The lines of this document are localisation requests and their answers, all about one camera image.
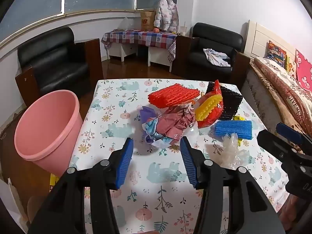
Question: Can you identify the light printed garment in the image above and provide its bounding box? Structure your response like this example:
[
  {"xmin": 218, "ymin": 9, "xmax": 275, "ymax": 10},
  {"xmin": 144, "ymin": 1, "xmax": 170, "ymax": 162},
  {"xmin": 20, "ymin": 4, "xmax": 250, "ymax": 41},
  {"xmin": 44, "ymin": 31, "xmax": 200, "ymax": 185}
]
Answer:
[{"xmin": 203, "ymin": 48, "xmax": 231, "ymax": 67}]

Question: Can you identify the brown paper bag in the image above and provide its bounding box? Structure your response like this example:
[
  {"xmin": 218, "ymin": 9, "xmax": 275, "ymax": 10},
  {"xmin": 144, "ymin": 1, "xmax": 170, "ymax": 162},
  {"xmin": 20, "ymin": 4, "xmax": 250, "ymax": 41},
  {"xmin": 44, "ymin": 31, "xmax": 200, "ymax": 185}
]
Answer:
[{"xmin": 140, "ymin": 9, "xmax": 156, "ymax": 31}]

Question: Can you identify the black foam net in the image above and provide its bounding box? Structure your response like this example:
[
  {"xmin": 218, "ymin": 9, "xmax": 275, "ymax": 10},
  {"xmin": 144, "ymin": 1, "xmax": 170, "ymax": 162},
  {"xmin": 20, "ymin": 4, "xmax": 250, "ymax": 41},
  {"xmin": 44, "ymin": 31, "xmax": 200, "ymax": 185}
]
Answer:
[{"xmin": 206, "ymin": 82, "xmax": 243, "ymax": 121}]

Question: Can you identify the person's right hand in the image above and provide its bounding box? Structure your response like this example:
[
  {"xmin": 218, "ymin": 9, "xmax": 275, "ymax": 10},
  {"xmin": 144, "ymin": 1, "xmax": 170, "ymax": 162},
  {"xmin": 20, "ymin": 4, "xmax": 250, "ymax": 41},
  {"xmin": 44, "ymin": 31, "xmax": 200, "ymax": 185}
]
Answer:
[{"xmin": 278, "ymin": 195, "xmax": 312, "ymax": 233}]

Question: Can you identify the purple paper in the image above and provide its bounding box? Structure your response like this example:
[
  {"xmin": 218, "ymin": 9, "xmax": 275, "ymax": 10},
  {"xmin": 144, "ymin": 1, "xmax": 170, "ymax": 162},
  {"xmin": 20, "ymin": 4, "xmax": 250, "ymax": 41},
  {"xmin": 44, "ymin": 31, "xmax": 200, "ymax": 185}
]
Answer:
[{"xmin": 139, "ymin": 106, "xmax": 161, "ymax": 127}]

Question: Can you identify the bed mattress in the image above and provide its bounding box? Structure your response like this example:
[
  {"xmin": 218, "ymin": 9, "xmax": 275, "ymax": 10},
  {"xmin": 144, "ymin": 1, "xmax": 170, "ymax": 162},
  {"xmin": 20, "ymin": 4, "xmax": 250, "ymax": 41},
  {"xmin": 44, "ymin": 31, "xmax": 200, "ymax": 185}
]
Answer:
[{"xmin": 241, "ymin": 68, "xmax": 278, "ymax": 127}]

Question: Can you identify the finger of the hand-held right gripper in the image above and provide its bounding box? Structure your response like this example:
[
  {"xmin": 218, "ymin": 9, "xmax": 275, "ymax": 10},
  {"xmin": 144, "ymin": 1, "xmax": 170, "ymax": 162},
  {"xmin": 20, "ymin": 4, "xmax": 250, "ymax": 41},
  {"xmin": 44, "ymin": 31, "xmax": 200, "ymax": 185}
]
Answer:
[
  {"xmin": 276, "ymin": 123, "xmax": 312, "ymax": 149},
  {"xmin": 257, "ymin": 130, "xmax": 305, "ymax": 162}
]

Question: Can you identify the yellow wrapper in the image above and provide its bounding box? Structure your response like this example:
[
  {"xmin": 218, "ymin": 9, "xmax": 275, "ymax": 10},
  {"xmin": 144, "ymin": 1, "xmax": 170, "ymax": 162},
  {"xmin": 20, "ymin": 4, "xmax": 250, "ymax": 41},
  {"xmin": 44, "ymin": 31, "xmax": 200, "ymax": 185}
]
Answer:
[{"xmin": 233, "ymin": 116, "xmax": 245, "ymax": 144}]

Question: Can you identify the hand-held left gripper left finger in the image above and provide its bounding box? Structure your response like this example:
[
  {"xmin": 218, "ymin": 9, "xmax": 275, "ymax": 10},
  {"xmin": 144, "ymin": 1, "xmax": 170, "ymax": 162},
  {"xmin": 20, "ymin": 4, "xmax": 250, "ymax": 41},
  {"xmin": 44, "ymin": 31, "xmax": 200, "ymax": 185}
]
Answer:
[{"xmin": 27, "ymin": 138, "xmax": 134, "ymax": 234}]

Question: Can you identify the cream bed headboard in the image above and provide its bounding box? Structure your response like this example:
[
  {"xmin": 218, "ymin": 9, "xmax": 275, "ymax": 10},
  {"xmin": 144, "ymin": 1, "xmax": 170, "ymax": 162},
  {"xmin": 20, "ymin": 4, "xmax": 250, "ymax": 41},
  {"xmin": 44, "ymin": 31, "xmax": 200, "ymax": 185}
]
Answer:
[{"xmin": 244, "ymin": 20, "xmax": 296, "ymax": 56}]

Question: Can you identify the blue foam net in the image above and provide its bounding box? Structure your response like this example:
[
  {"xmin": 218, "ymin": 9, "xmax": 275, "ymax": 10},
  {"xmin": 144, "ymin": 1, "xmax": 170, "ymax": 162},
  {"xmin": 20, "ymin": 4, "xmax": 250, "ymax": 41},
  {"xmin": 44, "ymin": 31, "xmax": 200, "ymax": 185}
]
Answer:
[{"xmin": 214, "ymin": 120, "xmax": 253, "ymax": 140}]

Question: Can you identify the red snack bag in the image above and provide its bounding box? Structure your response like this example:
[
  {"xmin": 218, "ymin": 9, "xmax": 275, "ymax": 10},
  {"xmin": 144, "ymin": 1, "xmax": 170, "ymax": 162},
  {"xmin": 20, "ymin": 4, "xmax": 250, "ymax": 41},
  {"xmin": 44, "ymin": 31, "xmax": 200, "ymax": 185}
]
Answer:
[{"xmin": 194, "ymin": 80, "xmax": 224, "ymax": 129}]

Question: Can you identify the black leather armchair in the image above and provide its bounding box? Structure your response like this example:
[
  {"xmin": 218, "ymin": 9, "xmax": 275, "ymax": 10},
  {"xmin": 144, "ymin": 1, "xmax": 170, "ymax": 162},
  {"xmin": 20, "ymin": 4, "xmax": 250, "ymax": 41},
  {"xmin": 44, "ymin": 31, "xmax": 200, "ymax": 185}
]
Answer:
[
  {"xmin": 172, "ymin": 22, "xmax": 251, "ymax": 83},
  {"xmin": 15, "ymin": 26, "xmax": 104, "ymax": 100}
]

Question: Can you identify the floral tablecloth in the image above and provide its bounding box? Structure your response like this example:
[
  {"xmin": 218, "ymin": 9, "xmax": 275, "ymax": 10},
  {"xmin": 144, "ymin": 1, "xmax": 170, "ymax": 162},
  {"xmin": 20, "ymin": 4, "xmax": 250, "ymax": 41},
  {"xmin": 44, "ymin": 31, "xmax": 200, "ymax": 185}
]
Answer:
[{"xmin": 69, "ymin": 79, "xmax": 293, "ymax": 234}]

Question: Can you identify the red foam net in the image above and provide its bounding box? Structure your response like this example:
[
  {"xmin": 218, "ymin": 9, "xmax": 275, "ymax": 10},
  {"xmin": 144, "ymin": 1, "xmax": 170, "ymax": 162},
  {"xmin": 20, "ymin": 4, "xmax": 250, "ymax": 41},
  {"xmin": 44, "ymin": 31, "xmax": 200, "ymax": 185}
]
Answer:
[{"xmin": 148, "ymin": 83, "xmax": 201, "ymax": 109}]

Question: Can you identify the checkered cloth side table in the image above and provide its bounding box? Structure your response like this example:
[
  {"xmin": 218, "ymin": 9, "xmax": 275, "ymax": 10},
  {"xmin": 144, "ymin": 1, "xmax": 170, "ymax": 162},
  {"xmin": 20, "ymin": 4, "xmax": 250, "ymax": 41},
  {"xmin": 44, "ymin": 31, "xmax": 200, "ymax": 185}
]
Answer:
[{"xmin": 102, "ymin": 30, "xmax": 178, "ymax": 65}]

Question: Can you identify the pink paper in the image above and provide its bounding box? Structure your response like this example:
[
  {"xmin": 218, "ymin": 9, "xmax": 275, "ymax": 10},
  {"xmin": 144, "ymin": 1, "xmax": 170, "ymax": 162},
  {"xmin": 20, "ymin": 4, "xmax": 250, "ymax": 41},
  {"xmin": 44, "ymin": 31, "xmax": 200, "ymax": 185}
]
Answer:
[{"xmin": 156, "ymin": 104, "xmax": 196, "ymax": 137}]

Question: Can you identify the bed with patterned blanket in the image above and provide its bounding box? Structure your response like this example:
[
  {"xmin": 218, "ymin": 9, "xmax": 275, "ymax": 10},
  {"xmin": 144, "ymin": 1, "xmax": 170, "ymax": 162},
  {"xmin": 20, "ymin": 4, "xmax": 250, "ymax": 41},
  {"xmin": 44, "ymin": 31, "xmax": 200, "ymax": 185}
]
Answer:
[{"xmin": 251, "ymin": 57, "xmax": 312, "ymax": 137}]

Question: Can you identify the blue printed wrapper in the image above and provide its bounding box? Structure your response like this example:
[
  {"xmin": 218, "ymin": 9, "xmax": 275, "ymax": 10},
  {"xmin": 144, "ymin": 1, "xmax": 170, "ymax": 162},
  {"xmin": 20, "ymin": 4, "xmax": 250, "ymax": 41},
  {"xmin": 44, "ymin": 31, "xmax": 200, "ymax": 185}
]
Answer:
[{"xmin": 145, "ymin": 118, "xmax": 182, "ymax": 149}]

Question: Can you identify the pink padded jacket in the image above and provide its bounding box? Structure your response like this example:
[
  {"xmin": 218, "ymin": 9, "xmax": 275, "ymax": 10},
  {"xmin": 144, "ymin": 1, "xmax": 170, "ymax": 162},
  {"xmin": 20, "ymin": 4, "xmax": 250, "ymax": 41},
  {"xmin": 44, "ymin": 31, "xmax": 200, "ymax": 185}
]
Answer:
[{"xmin": 153, "ymin": 0, "xmax": 179, "ymax": 32}]

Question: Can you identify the yellow cloth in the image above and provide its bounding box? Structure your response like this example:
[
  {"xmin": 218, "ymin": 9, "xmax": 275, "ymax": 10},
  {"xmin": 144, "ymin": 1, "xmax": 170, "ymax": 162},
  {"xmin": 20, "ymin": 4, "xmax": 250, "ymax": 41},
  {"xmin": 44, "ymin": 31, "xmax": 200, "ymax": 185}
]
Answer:
[{"xmin": 196, "ymin": 95, "xmax": 223, "ymax": 122}]

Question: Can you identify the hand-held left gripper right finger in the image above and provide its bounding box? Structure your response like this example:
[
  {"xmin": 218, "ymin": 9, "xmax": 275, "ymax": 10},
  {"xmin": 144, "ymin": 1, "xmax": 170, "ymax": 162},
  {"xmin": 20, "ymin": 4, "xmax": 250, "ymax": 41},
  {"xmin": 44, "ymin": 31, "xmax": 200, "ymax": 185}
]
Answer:
[{"xmin": 180, "ymin": 136, "xmax": 285, "ymax": 234}]

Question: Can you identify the colourful striped pillow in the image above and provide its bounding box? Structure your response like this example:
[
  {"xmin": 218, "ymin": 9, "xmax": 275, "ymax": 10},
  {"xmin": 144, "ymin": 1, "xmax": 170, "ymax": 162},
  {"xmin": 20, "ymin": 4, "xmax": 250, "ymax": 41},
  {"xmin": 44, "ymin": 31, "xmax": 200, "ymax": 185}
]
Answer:
[{"xmin": 267, "ymin": 41, "xmax": 287, "ymax": 66}]

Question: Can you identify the yellow pillow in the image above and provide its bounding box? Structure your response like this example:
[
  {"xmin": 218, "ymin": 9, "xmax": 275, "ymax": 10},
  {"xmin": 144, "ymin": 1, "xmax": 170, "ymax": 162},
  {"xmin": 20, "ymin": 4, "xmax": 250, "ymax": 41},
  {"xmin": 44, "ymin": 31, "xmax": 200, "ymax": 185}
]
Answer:
[{"xmin": 285, "ymin": 56, "xmax": 298, "ymax": 74}]

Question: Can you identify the clear plastic bag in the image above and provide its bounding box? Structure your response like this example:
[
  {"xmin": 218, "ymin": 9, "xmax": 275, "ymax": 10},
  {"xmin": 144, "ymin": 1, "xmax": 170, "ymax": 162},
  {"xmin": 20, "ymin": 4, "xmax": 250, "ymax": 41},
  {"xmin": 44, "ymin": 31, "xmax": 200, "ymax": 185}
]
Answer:
[{"xmin": 118, "ymin": 17, "xmax": 133, "ymax": 32}]

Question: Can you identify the pink printed pillow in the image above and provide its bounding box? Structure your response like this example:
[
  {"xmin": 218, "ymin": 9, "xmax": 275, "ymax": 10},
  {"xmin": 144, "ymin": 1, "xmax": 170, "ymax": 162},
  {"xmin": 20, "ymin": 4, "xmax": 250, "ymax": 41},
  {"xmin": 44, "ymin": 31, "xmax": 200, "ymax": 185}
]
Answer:
[{"xmin": 295, "ymin": 49, "xmax": 312, "ymax": 90}]

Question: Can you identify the pink plastic bucket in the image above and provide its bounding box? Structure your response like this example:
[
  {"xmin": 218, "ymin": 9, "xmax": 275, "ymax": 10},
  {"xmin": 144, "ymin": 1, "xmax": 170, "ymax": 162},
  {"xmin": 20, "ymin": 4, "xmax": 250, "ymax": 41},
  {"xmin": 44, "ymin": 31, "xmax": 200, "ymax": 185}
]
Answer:
[{"xmin": 14, "ymin": 90, "xmax": 84, "ymax": 178}]

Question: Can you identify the white board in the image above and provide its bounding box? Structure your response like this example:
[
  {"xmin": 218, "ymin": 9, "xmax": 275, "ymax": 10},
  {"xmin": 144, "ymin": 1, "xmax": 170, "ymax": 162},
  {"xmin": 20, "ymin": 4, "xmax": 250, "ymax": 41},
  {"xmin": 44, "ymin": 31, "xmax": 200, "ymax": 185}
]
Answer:
[{"xmin": 0, "ymin": 177, "xmax": 28, "ymax": 226}]

